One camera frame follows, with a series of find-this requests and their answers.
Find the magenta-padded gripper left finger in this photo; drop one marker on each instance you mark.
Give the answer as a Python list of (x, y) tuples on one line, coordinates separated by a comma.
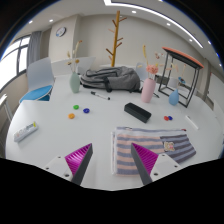
[(77, 159)]

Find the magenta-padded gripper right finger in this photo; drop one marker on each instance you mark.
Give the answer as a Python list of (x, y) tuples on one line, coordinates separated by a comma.
[(146, 159)]

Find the pink grey striped towel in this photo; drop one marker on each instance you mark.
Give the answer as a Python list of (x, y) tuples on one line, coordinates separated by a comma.
[(146, 136)]

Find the orange round magnet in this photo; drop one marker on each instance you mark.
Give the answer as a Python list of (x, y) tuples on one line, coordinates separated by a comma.
[(71, 116)]

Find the small red round magnet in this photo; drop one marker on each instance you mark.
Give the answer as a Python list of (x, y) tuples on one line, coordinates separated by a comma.
[(166, 118)]

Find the small red pen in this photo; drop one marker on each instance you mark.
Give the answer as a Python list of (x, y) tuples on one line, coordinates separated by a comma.
[(183, 129)]

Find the small blue round magnet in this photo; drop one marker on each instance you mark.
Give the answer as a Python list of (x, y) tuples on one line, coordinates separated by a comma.
[(170, 117)]

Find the black rectangular box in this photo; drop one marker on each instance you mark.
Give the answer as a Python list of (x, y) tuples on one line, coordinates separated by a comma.
[(137, 112)]

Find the green round magnet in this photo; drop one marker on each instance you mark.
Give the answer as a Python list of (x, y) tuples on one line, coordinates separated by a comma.
[(76, 107)]

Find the white bar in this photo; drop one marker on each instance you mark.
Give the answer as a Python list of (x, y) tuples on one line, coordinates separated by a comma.
[(191, 122)]

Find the white printed remote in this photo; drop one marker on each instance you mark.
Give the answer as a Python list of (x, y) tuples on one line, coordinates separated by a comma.
[(25, 131)]

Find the blue vase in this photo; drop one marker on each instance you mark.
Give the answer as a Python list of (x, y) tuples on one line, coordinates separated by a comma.
[(173, 98)]

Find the black and white marker pen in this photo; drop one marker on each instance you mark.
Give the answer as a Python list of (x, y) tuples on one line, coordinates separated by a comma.
[(99, 95)]

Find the pink vase with flowers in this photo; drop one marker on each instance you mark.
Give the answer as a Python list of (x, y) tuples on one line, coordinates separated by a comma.
[(148, 90)]

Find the green vase with dried stems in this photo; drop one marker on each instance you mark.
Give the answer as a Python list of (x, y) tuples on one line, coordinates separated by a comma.
[(74, 83)]

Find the grey backpack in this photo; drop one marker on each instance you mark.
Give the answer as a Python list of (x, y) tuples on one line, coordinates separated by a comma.
[(113, 77)]

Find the white chair with blue seat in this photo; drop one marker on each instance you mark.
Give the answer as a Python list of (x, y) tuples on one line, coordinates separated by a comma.
[(39, 78)]

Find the window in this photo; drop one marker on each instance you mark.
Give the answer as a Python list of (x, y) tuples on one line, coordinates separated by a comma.
[(10, 65)]

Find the grey curtain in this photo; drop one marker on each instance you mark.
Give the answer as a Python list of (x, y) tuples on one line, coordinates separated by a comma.
[(34, 48)]

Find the yellow wooden coat rack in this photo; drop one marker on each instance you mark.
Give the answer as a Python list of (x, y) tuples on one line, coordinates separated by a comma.
[(115, 36)]

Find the long ceiling light strip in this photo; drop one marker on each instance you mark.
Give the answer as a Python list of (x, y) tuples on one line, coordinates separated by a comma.
[(153, 12)]

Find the recessed ceiling spotlights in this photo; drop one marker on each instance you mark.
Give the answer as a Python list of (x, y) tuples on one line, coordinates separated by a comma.
[(133, 11)]

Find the white chair frame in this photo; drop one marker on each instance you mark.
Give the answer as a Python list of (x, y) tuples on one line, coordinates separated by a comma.
[(4, 101)]

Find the black frame stand orange top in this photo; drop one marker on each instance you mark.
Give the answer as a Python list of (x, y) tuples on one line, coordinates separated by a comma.
[(183, 56)]

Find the round wall clock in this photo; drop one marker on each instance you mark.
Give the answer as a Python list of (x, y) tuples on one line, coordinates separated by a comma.
[(60, 31)]

